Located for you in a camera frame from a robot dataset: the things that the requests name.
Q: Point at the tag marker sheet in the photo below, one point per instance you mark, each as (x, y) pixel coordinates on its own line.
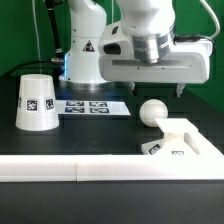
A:
(92, 107)

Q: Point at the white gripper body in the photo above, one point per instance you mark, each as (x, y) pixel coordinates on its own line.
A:
(184, 62)

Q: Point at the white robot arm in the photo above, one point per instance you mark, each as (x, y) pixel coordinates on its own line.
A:
(141, 47)

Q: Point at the white lamp base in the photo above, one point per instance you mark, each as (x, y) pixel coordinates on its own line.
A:
(174, 140)

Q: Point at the white L-shaped fence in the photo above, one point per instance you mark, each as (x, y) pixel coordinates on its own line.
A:
(207, 165)

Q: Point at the white lamp bulb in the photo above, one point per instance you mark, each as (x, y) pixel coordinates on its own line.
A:
(152, 109)

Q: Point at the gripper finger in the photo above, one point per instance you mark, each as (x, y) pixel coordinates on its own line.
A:
(179, 89)
(132, 87)

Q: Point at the white lamp shade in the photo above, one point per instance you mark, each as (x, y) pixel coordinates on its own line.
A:
(36, 110)

